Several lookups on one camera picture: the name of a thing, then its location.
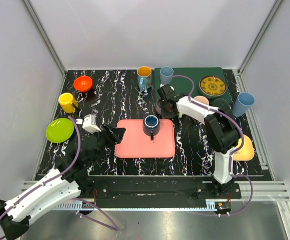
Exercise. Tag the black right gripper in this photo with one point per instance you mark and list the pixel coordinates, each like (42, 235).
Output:
(165, 115)

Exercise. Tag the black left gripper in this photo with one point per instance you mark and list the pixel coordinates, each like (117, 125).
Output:
(106, 135)

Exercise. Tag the purple grey mug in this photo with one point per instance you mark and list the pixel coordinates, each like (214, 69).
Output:
(160, 108)

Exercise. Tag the dark blue mug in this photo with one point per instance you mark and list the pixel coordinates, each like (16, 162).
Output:
(151, 126)

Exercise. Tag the peach pink mug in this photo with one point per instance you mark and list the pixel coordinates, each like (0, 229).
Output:
(202, 99)

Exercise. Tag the light blue butterfly mug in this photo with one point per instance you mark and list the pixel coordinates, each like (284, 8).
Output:
(144, 78)

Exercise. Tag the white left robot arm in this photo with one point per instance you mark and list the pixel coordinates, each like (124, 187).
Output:
(67, 180)

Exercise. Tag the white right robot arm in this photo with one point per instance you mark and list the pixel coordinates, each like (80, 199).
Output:
(223, 133)

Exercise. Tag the yellow textured mug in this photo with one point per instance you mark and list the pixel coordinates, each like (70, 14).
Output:
(68, 102)

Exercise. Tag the dark green mat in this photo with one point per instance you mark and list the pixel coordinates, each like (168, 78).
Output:
(186, 80)

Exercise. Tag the pink plastic tray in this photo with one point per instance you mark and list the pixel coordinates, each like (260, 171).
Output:
(136, 144)

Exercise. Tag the light blue plastic cup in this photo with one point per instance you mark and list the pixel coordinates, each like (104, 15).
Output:
(165, 73)

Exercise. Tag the yellow patterned metal bowl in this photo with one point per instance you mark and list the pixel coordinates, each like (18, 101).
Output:
(212, 86)

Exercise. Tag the lime green plate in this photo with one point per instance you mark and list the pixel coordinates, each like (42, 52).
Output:
(59, 130)

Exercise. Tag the orange red bowl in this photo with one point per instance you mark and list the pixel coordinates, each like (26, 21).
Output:
(83, 83)

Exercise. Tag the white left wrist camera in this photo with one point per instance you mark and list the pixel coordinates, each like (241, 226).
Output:
(89, 123)

